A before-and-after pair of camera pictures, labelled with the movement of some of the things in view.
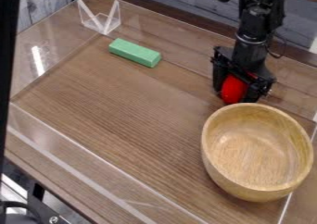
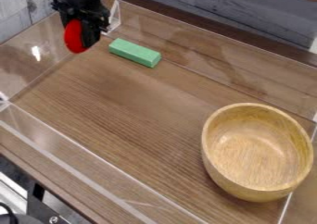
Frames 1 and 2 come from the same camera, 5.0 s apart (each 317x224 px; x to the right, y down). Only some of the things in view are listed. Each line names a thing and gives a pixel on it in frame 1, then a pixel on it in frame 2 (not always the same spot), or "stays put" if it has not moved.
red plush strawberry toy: (233, 89) to (73, 36)
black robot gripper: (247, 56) to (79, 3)
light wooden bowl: (257, 150) stays put
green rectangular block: (135, 53) stays put
